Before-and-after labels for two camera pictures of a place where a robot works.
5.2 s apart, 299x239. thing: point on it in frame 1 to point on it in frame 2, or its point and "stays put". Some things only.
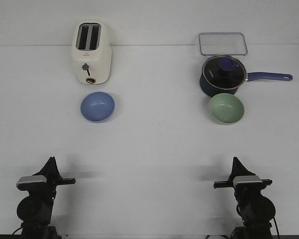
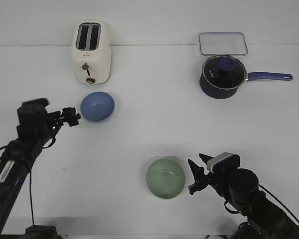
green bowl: [226, 108] to [166, 178]
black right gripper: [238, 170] to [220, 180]
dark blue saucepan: [215, 80] stays put
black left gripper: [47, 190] to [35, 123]
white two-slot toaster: [91, 51] stays put
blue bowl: [97, 106] stays put
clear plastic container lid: [228, 44] stays put
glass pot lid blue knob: [224, 71] stays put
